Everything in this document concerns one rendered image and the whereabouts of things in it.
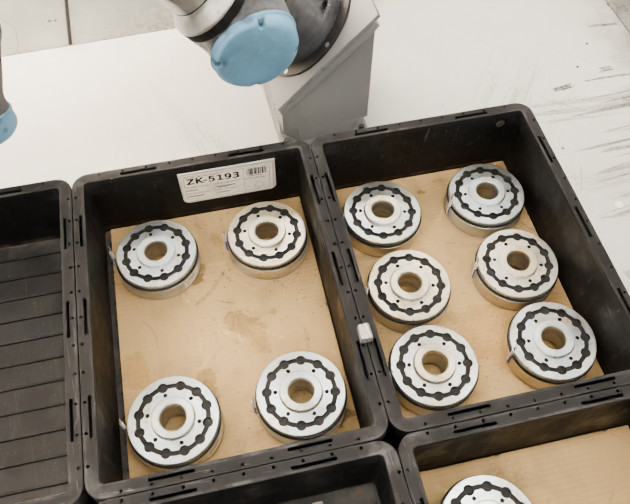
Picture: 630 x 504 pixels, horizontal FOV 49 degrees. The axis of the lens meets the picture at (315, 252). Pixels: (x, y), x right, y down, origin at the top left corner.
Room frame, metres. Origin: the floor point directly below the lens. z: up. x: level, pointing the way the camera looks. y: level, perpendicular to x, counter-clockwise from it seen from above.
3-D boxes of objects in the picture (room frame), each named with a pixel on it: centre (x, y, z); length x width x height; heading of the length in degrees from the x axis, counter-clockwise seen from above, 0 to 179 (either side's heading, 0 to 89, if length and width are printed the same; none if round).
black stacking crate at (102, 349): (0.38, 0.11, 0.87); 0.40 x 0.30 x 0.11; 13
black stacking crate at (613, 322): (0.44, -0.18, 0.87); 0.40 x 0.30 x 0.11; 13
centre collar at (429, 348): (0.32, -0.14, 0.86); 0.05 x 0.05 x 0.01
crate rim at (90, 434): (0.38, 0.11, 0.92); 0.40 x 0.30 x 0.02; 13
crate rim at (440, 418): (0.44, -0.18, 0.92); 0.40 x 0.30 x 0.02; 13
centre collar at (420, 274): (0.43, -0.12, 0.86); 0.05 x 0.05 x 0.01
